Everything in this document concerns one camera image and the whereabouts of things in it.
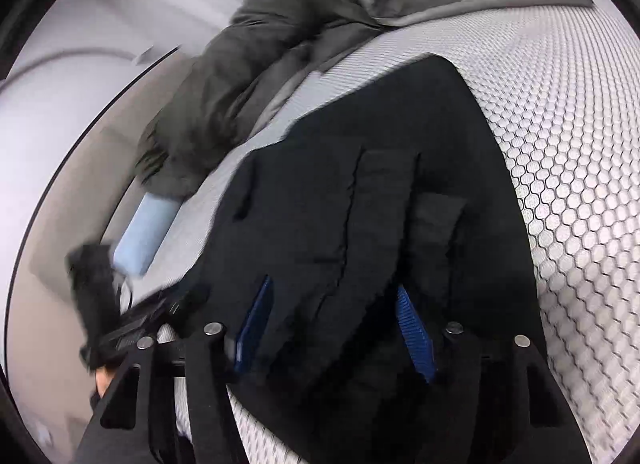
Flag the dark grey duvet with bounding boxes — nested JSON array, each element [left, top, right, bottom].
[[134, 0, 591, 201]]

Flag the white honeycomb mattress cover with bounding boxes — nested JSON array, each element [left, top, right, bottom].
[[132, 7, 639, 463]]

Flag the beige upholstered headboard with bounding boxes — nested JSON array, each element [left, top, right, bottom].
[[6, 50, 193, 461]]

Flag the light blue pillow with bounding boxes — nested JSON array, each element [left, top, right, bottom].
[[113, 193, 181, 277]]

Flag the black pants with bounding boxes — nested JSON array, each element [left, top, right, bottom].
[[184, 56, 544, 463]]

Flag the left hand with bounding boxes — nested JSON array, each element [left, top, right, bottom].
[[94, 366, 118, 398]]

